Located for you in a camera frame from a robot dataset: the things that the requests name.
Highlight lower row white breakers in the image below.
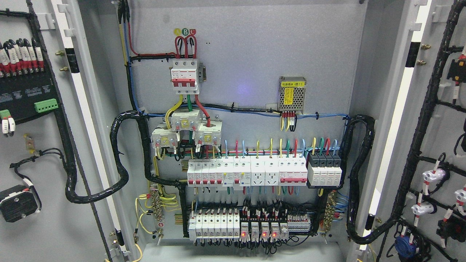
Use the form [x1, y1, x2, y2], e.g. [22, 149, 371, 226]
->
[188, 209, 240, 242]

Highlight white rotary selector switch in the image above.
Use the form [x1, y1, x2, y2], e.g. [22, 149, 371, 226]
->
[0, 184, 42, 222]

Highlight row of relay modules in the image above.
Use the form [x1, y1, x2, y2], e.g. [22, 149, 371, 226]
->
[239, 222, 289, 243]

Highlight brass ground bar left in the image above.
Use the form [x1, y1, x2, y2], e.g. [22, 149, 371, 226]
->
[149, 182, 165, 239]

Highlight white current transformer left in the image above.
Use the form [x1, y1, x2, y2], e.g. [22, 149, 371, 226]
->
[151, 124, 179, 149]

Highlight black corrugated cable loom right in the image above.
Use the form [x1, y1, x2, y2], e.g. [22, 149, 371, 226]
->
[344, 114, 401, 245]

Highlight black digital power meter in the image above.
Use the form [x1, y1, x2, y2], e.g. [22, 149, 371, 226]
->
[0, 66, 60, 124]

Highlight black corrugated cable loom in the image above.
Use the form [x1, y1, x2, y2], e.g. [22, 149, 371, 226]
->
[55, 110, 188, 204]
[344, 114, 401, 245]

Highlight black corrugated cable loom left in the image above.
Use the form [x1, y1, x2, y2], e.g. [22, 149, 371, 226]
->
[55, 110, 188, 204]

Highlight white twin socket module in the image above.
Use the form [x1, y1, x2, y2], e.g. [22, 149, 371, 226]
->
[250, 156, 279, 186]

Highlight brass ground bar right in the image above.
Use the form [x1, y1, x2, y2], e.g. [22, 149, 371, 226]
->
[322, 190, 336, 234]

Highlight row of small breakers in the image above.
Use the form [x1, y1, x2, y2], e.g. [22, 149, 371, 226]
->
[187, 156, 251, 190]

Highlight white red four-pole breaker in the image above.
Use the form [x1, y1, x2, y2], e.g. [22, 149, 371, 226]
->
[278, 156, 308, 186]

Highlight black surge protector block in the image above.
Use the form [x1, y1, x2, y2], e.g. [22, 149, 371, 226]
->
[307, 154, 342, 188]

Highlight brass ground bar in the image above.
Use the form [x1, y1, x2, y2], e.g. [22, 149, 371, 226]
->
[149, 182, 165, 239]
[322, 190, 336, 234]

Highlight perforated metal power supply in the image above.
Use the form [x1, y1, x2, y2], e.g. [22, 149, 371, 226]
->
[277, 76, 307, 112]

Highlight yellow terminal post pair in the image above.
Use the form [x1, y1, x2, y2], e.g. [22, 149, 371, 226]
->
[23, 133, 36, 155]

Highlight white red main breaker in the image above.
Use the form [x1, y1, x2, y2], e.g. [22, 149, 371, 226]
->
[170, 59, 206, 95]

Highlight grey cabinet door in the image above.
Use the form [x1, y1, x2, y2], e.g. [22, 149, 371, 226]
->
[340, 0, 465, 262]
[0, 0, 115, 262]

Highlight white current transformer right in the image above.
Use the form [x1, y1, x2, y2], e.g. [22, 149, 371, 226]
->
[193, 120, 223, 147]

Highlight white current transformer middle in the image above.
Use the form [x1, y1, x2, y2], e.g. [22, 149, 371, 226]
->
[170, 109, 202, 132]

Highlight white current transformer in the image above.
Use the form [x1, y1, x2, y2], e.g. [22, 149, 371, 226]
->
[151, 124, 179, 149]
[193, 120, 223, 147]
[170, 109, 202, 132]

